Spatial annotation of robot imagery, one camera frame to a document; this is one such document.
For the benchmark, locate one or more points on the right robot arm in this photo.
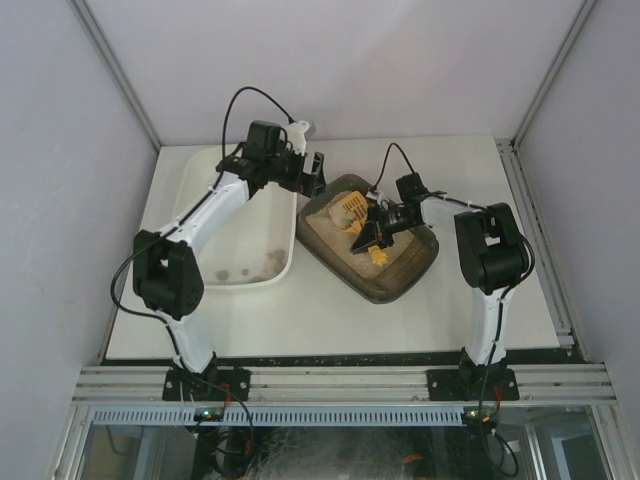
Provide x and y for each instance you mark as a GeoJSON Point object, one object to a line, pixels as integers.
{"type": "Point", "coordinates": [494, 256]}

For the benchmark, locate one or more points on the white plastic tray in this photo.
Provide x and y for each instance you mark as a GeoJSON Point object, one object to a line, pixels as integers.
{"type": "Point", "coordinates": [264, 224]}

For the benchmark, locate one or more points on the aluminium frame rail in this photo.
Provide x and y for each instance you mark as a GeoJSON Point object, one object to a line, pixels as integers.
{"type": "Point", "coordinates": [540, 385]}

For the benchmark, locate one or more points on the dark grey litter box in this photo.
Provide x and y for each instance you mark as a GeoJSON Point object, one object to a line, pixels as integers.
{"type": "Point", "coordinates": [378, 275]}

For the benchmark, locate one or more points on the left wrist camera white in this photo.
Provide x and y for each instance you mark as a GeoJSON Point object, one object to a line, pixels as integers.
{"type": "Point", "coordinates": [297, 133]}

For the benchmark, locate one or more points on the grey slotted cable duct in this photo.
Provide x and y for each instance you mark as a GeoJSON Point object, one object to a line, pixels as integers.
{"type": "Point", "coordinates": [236, 416]}

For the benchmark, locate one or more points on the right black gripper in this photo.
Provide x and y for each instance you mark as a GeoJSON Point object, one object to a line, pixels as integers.
{"type": "Point", "coordinates": [377, 226]}

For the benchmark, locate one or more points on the black mounting plate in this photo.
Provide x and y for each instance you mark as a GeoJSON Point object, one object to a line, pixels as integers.
{"type": "Point", "coordinates": [471, 382]}
{"type": "Point", "coordinates": [213, 384]}

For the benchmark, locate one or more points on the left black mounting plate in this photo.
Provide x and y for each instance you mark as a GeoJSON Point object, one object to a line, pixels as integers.
{"type": "Point", "coordinates": [213, 384]}

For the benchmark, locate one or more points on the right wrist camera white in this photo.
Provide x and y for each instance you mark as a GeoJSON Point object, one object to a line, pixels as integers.
{"type": "Point", "coordinates": [375, 196]}

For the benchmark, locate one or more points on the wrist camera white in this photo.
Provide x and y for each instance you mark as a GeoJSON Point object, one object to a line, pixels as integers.
{"type": "Point", "coordinates": [375, 196]}
{"type": "Point", "coordinates": [297, 133]}

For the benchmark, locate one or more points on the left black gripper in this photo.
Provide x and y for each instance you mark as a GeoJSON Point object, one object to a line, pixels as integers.
{"type": "Point", "coordinates": [305, 176]}

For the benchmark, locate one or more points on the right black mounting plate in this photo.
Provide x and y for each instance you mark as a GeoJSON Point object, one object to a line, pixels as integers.
{"type": "Point", "coordinates": [471, 382]}

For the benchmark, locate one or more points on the yellow litter scoop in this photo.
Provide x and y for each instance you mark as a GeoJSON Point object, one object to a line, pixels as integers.
{"type": "Point", "coordinates": [358, 205]}

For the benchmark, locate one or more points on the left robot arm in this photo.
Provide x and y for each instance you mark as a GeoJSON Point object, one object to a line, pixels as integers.
{"type": "Point", "coordinates": [166, 275]}

